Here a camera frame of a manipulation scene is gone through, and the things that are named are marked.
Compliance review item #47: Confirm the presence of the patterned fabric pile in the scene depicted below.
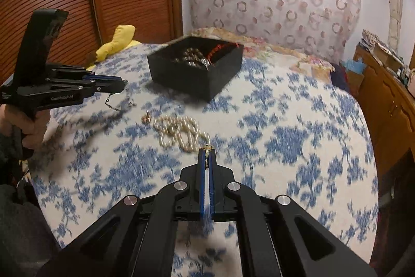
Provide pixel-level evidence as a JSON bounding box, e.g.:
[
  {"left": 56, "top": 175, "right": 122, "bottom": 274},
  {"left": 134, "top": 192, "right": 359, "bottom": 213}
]
[{"left": 361, "top": 29, "right": 378, "bottom": 49}]

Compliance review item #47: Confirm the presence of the yellow plush toy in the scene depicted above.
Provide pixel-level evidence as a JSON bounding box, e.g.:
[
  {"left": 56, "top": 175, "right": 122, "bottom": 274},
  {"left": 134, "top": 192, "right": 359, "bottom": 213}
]
[{"left": 86, "top": 25, "right": 141, "bottom": 65}]

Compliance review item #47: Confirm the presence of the open cardboard box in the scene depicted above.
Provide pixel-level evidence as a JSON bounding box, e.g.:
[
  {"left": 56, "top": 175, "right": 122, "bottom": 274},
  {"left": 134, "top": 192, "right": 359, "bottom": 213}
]
[{"left": 373, "top": 45, "right": 403, "bottom": 72}]

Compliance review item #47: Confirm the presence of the black storage box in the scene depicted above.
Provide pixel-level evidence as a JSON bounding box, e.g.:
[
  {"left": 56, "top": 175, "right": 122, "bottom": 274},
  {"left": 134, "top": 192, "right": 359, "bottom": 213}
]
[{"left": 147, "top": 35, "right": 244, "bottom": 102}]

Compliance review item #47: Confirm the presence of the ring patterned sheer curtain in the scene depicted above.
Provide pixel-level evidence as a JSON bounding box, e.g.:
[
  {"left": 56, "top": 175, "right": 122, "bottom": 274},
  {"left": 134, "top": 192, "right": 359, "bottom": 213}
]
[{"left": 186, "top": 0, "right": 362, "bottom": 65}]

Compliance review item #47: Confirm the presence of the wooden sideboard cabinet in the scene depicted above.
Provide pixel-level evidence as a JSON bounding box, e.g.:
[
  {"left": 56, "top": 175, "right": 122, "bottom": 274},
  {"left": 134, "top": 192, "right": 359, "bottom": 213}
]
[{"left": 352, "top": 44, "right": 415, "bottom": 174}]

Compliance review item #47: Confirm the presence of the red string bracelet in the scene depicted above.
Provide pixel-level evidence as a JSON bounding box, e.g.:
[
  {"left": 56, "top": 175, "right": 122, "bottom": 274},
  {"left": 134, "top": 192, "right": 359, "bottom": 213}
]
[{"left": 207, "top": 43, "right": 239, "bottom": 60}]

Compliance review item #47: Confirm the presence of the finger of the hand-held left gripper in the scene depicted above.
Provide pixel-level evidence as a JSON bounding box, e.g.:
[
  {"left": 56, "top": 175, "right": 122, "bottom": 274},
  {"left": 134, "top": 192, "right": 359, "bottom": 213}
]
[
  {"left": 81, "top": 84, "right": 126, "bottom": 98},
  {"left": 45, "top": 64, "right": 129, "bottom": 87}
]

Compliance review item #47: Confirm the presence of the cream window drape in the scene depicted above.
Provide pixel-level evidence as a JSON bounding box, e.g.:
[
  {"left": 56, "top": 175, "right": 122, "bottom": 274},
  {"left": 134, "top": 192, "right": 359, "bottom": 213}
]
[{"left": 379, "top": 0, "right": 404, "bottom": 51}]

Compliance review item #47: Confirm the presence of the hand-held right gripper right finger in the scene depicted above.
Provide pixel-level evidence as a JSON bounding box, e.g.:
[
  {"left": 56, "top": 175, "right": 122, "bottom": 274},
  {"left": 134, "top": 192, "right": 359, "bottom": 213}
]
[{"left": 208, "top": 147, "right": 378, "bottom": 277}]

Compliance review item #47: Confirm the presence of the person's dark grey clothing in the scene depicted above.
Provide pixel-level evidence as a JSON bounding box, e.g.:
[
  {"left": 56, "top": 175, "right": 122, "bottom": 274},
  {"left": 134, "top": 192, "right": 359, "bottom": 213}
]
[{"left": 0, "top": 183, "right": 62, "bottom": 277}]

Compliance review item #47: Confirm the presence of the dark wooden furniture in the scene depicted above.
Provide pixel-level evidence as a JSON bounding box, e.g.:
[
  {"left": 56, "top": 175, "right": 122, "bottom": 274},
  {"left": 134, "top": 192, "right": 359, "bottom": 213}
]
[{"left": 370, "top": 147, "right": 415, "bottom": 268}]

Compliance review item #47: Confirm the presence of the white pearl necklace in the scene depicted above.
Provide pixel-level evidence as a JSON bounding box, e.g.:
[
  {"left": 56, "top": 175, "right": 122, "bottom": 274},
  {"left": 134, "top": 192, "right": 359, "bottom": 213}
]
[{"left": 152, "top": 115, "right": 215, "bottom": 155}]

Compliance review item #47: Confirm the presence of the navy blue blanket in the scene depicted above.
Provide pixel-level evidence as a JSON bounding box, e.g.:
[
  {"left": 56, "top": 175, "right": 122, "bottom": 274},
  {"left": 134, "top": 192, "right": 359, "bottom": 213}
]
[{"left": 331, "top": 63, "right": 352, "bottom": 93}]

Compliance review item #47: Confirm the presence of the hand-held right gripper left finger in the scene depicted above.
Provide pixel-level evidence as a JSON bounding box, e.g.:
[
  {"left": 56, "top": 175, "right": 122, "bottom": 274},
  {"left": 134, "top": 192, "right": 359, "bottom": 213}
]
[{"left": 36, "top": 147, "right": 209, "bottom": 277}]

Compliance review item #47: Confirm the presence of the silver bangle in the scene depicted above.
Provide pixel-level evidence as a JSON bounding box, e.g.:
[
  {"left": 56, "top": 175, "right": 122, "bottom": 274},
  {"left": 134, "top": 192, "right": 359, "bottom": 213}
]
[{"left": 186, "top": 56, "right": 213, "bottom": 71}]

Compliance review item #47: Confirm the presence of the brown wooden bead bracelet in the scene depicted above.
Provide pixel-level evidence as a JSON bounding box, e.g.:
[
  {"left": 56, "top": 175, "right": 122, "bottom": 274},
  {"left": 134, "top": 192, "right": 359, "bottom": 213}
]
[{"left": 177, "top": 46, "right": 205, "bottom": 61}]

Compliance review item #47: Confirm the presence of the person's left hand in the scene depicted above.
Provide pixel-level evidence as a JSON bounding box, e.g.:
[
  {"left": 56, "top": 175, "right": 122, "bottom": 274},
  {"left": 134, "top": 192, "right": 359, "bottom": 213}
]
[{"left": 0, "top": 103, "right": 51, "bottom": 152}]

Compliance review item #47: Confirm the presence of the blue floral tablecloth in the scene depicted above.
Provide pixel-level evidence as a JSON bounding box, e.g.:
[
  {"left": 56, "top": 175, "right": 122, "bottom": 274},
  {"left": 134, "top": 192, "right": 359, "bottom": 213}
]
[{"left": 29, "top": 43, "right": 380, "bottom": 277}]

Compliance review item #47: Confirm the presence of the thin metal chain necklace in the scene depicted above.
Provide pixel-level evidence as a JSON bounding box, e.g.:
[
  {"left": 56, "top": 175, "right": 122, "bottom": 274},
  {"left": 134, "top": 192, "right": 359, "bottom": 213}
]
[{"left": 103, "top": 92, "right": 137, "bottom": 112}]

